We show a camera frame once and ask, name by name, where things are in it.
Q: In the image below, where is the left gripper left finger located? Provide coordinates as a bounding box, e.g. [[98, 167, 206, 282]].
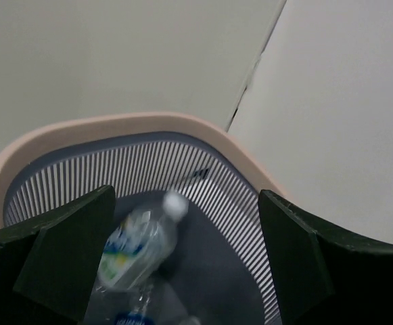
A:
[[0, 186, 116, 324]]

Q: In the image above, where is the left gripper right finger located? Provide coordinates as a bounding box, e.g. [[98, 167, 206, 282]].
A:
[[258, 190, 393, 324]]

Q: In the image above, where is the grey mesh waste bin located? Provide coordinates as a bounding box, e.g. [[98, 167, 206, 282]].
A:
[[0, 113, 281, 324]]

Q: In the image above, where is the wide clear labelled bottle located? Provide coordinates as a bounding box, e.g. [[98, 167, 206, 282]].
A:
[[97, 191, 189, 292]]

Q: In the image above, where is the blue label water bottle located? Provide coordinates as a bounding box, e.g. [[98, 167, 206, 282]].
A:
[[113, 311, 156, 325]]

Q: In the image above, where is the clear unlabelled plastic bottle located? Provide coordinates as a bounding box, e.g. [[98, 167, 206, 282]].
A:
[[81, 278, 201, 324]]

